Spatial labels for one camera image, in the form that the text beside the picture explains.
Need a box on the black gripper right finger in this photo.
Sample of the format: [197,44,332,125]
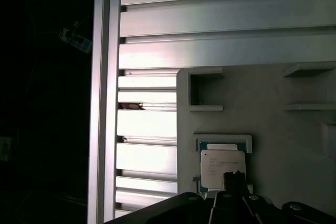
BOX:
[236,170,336,224]

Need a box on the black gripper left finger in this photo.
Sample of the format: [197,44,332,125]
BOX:
[103,170,241,224]

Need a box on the silver CPU chip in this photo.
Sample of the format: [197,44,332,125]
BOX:
[197,141,248,195]

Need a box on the grey parts rack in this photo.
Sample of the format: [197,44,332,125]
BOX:
[176,60,336,216]

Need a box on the small brown scrap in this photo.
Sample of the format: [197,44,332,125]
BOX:
[119,102,145,111]

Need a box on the white power strip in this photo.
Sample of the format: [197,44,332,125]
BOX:
[59,26,92,53]

